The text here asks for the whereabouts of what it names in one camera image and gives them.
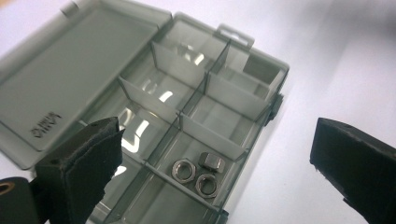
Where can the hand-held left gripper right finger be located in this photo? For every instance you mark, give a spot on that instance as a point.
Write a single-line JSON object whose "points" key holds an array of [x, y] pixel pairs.
{"points": [[361, 168]]}

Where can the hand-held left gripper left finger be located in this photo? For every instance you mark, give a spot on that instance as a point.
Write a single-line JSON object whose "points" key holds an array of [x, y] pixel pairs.
{"points": [[81, 168]]}

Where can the grey transparent plastic organizer box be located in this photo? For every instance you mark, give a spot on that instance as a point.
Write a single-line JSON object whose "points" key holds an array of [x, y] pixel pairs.
{"points": [[93, 71]]}

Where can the silver metal hex nut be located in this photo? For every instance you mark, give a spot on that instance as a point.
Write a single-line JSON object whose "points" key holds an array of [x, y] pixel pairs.
{"points": [[212, 162], [207, 185], [183, 170]]}

